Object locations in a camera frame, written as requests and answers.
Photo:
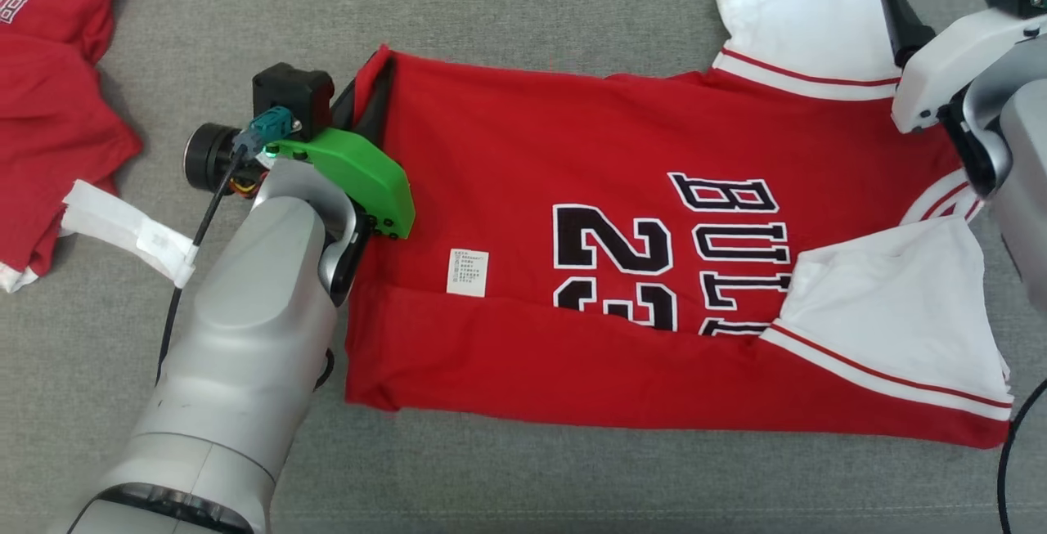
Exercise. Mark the white tape strip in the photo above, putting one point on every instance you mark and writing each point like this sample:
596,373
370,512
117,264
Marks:
123,227

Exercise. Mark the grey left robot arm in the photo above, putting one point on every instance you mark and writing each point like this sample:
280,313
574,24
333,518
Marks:
245,338

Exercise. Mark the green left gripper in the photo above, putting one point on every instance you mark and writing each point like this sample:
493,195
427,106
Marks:
368,178

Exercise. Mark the red Bulls shorts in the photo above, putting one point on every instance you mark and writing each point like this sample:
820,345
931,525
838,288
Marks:
49,125

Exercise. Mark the red white-sleeved Bulls jersey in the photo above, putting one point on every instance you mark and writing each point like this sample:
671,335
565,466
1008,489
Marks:
507,174

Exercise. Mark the grey fabric sofa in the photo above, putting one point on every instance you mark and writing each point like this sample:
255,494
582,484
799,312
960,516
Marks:
532,485

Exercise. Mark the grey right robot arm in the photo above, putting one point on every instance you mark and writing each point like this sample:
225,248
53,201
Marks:
1022,166

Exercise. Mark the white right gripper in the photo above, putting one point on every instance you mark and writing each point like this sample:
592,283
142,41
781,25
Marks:
957,60

